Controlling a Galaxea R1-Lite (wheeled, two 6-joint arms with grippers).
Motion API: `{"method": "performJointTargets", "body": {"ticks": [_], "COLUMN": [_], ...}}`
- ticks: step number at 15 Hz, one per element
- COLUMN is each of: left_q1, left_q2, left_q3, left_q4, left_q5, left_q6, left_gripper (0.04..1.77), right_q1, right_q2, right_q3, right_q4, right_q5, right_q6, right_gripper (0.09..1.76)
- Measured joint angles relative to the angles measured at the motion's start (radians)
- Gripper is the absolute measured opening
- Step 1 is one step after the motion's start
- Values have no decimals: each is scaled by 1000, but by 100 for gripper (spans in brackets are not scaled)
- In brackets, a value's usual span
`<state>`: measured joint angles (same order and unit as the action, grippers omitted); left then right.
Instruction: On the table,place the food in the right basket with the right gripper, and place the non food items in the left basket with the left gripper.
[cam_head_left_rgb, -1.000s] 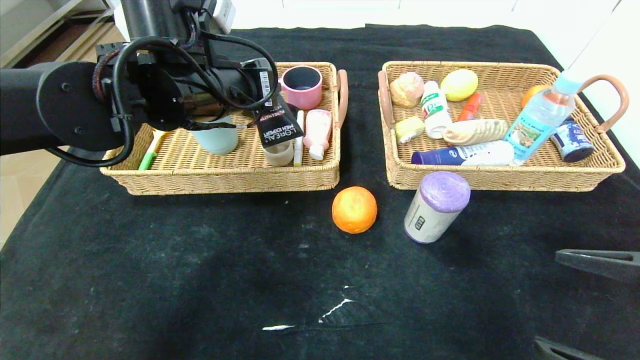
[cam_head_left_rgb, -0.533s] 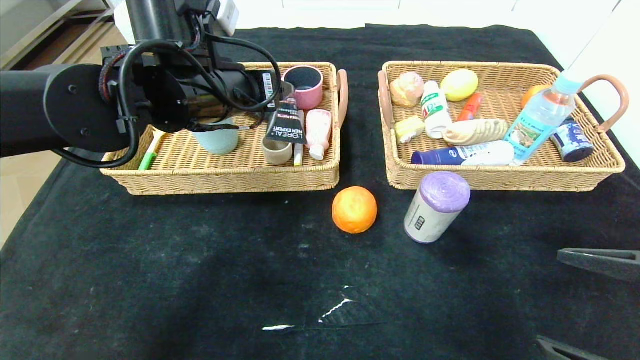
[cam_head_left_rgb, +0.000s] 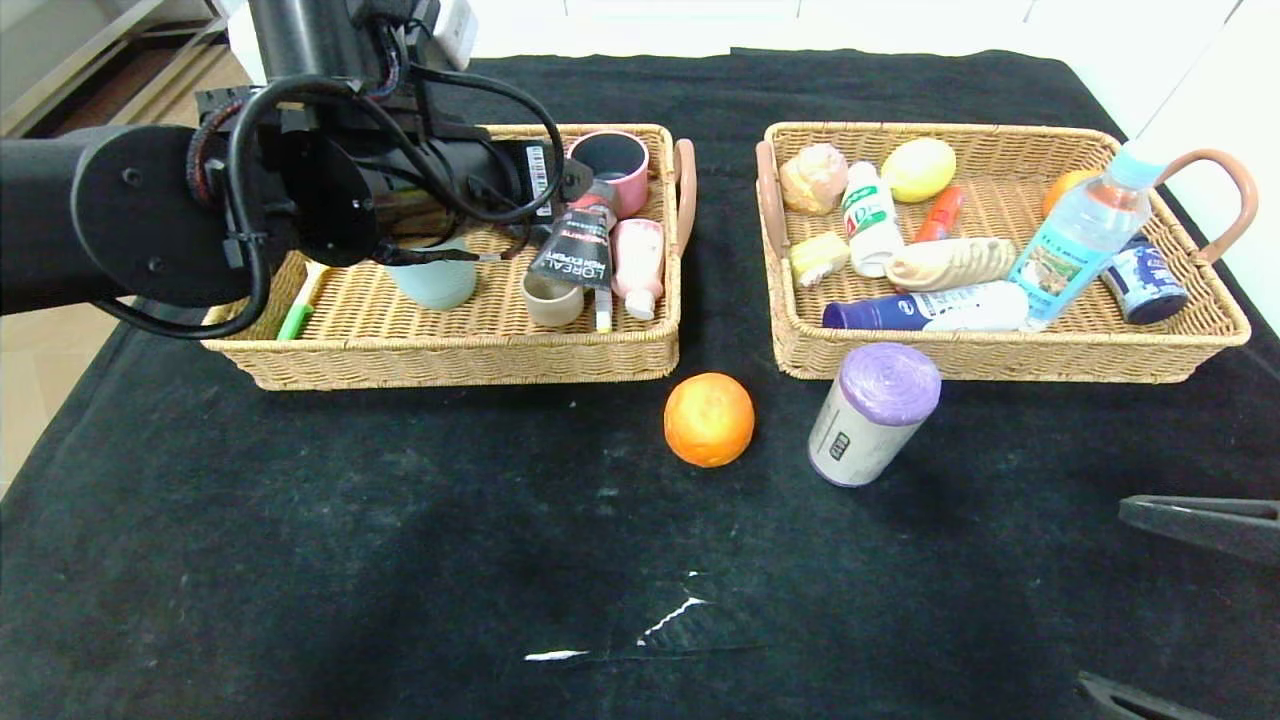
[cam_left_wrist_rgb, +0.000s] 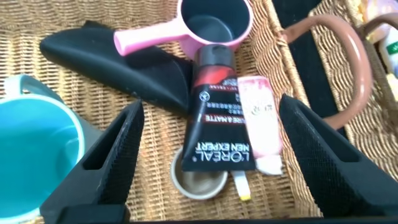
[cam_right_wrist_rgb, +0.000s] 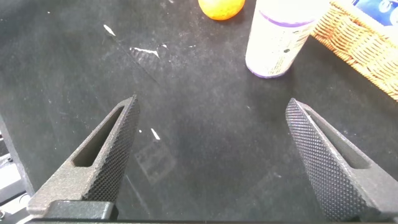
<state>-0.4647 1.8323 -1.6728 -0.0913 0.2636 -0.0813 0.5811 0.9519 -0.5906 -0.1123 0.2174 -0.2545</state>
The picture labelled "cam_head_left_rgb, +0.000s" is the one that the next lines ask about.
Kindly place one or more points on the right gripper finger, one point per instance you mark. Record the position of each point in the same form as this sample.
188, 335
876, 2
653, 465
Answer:
1150, 705
1220, 525

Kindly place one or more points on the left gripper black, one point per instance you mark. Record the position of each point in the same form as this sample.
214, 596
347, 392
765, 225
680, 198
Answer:
540, 178

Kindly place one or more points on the black L'Oreal tube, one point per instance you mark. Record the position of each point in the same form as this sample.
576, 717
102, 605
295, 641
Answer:
575, 255

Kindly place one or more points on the teal mug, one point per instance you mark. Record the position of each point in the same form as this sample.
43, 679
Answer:
435, 285

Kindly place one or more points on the clear water bottle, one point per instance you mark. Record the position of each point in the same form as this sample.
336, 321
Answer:
1075, 245

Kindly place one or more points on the striped bread loaf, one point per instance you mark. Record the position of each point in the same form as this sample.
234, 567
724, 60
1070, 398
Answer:
950, 265

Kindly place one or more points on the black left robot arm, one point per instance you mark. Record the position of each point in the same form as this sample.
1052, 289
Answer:
130, 210

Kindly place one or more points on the pink toy saucepan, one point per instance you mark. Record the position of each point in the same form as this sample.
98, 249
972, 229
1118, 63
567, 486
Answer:
630, 195

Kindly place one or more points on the pink and white bottle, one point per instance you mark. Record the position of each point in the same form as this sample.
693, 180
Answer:
640, 260

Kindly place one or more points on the small beige cup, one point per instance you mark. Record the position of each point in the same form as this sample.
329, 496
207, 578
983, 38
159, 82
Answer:
550, 310

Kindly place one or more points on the white stick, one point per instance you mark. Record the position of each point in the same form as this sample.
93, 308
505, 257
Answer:
603, 315

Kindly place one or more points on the cream puff bun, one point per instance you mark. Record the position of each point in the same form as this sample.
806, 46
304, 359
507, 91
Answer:
812, 178

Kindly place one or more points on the yellow cake slice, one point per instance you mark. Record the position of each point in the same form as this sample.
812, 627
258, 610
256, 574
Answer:
820, 258

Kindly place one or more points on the dark blue jar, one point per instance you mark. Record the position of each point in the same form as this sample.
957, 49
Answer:
1150, 285

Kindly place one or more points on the orange fruit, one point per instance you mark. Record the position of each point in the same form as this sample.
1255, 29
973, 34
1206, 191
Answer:
708, 420
1065, 190

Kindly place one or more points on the white low cabinet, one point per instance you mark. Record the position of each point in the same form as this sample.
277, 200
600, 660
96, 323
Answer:
800, 30

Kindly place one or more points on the white bottle with green label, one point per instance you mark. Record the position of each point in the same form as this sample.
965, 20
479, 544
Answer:
873, 235

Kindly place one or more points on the yellow lemon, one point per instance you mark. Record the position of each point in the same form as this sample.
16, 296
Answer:
920, 170

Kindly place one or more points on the blue and white spray can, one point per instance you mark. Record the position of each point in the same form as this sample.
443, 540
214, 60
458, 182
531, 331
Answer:
950, 308

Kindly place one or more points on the orange red sausage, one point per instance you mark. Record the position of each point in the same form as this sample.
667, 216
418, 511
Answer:
940, 215

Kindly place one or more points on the purple bag roll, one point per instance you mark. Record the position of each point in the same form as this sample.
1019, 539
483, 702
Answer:
870, 430

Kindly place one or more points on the clear plastic film piece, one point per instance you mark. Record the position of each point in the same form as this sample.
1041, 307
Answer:
672, 618

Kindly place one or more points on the grey metal shelf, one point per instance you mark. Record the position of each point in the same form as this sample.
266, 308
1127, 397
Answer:
60, 50

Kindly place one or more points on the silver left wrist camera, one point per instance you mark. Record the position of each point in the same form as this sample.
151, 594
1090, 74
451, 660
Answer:
455, 30

